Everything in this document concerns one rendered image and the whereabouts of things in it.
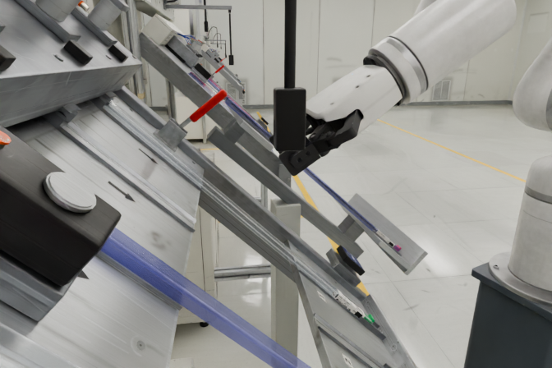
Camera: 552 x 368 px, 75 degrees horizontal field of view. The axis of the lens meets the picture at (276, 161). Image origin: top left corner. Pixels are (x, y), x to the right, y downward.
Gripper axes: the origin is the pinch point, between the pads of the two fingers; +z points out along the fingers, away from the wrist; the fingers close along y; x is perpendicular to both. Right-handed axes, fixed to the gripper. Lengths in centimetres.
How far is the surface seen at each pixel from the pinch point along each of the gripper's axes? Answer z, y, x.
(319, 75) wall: -144, -749, 140
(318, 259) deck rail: 6.5, -7.9, 21.4
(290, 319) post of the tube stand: 25, -30, 46
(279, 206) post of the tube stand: 9.0, -29.6, 19.0
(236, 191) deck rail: 10.0, -7.9, 3.1
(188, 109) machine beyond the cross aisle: 80, -440, 13
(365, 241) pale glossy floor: -4, -152, 128
